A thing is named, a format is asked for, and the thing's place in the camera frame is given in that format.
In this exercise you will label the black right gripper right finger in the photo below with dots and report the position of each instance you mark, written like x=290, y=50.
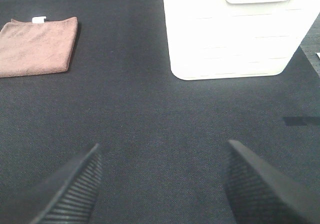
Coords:
x=260, y=194

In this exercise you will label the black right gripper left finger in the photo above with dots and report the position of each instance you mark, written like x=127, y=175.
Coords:
x=69, y=195

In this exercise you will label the pink towel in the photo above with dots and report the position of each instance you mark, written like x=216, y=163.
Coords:
x=29, y=48

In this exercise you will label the black table mat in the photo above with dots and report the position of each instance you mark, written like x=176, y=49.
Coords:
x=162, y=139

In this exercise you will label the white plastic storage bin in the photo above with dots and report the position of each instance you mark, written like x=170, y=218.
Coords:
x=212, y=39

